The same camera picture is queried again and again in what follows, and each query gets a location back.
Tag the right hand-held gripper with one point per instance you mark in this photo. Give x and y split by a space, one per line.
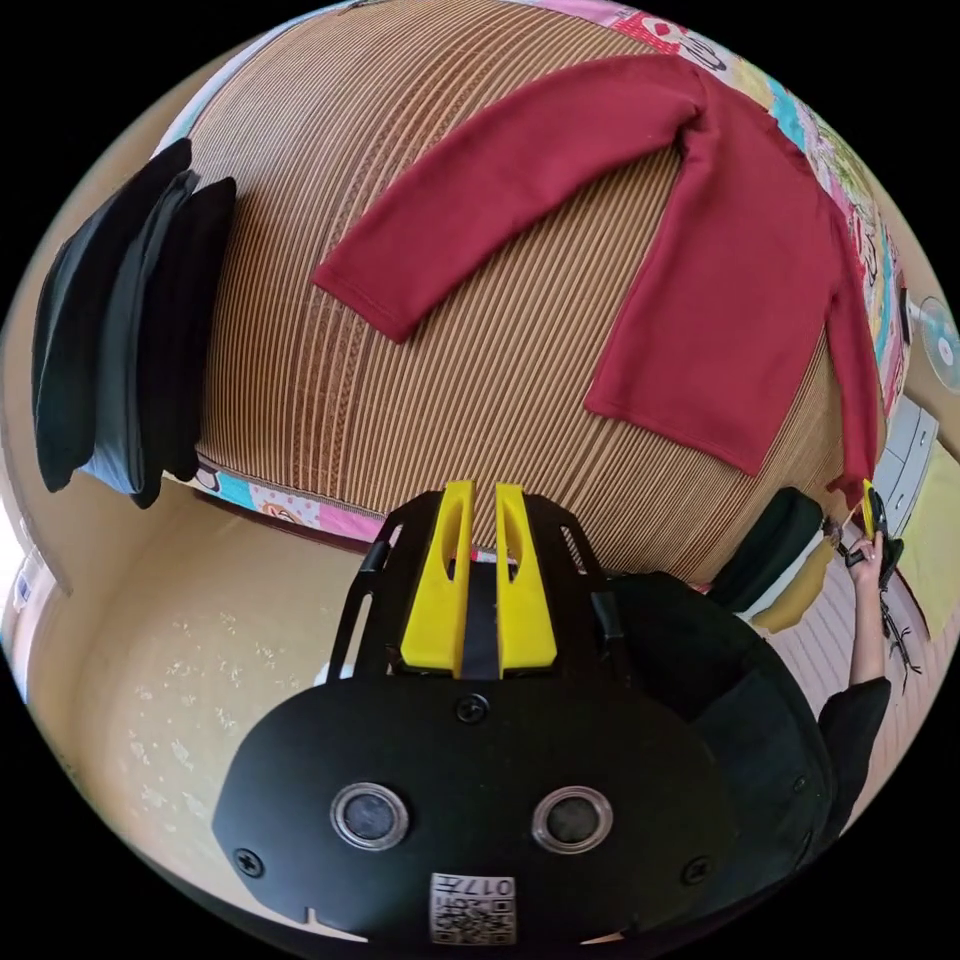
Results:
889 551

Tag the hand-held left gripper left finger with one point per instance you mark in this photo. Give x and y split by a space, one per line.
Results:
439 600

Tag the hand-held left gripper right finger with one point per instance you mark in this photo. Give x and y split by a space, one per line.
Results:
529 607

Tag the red long sleeve shirt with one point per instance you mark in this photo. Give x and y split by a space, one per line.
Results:
720 300

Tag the person's right forearm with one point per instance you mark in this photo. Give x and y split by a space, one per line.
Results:
866 630

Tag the person's right hand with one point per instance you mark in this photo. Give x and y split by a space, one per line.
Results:
866 562

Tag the white cupboard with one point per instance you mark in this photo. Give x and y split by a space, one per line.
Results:
907 450

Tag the dark green cushion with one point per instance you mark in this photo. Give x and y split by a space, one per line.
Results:
769 540

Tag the standing fan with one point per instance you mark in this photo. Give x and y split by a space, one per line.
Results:
937 337

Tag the person's body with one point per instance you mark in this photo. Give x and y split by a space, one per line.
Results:
750 675

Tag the bed with woven mat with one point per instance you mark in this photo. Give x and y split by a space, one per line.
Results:
450 390

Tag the pile of clothes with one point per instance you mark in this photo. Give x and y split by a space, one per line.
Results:
127 322

